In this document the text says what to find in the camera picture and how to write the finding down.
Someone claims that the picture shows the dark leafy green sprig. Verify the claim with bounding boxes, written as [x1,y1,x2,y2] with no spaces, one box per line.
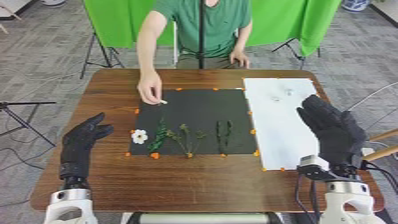
[145,117,170,153]

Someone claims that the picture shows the black tripod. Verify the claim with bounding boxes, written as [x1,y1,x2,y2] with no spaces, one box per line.
[0,100,58,148]

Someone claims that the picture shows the black stand pole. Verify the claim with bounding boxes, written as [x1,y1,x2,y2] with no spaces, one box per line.
[195,0,207,70]

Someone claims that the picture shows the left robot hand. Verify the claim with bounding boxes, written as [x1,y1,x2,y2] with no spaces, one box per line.
[56,112,115,183]

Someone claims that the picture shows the branching green sprig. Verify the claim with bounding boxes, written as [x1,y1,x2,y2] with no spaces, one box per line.
[165,123,209,158]

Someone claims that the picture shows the person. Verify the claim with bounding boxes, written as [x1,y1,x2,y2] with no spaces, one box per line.
[135,0,254,106]

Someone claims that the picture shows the pale grey bar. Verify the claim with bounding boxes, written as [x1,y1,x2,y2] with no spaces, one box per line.
[120,211,286,224]

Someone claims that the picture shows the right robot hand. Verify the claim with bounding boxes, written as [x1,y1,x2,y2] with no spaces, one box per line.
[294,94,369,169]

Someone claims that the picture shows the dark mat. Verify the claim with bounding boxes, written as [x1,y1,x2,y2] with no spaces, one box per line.
[127,88,261,157]

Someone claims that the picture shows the black cable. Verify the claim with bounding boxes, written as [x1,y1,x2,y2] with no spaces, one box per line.
[360,160,398,202]

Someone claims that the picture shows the white sheet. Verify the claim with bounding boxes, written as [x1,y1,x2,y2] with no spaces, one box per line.
[241,77,325,172]

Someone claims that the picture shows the straight green sprig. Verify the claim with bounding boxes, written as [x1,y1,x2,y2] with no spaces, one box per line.
[213,119,236,156]

